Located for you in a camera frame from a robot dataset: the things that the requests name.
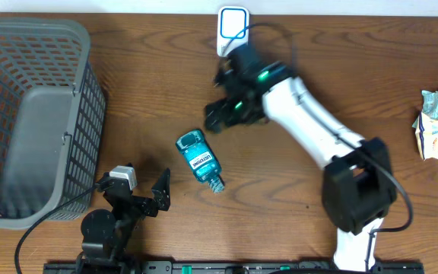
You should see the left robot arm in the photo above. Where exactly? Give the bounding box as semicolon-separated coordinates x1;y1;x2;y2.
75;165;170;273

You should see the white barcode scanner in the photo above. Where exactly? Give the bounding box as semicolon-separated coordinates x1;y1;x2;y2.
217;6;249;57

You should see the blue mouthwash bottle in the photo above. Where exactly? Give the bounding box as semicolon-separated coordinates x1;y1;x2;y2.
176;129;225;193

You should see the white wet wipes pack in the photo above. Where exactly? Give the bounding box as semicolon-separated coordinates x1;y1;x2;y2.
421;91;438;121

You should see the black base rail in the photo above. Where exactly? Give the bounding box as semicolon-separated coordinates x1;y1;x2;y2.
43;260;425;274

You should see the grey plastic shopping basket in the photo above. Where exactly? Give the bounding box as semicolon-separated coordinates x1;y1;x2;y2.
0;18;106;230

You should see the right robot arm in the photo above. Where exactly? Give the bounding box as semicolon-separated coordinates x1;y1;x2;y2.
205;43;397;272

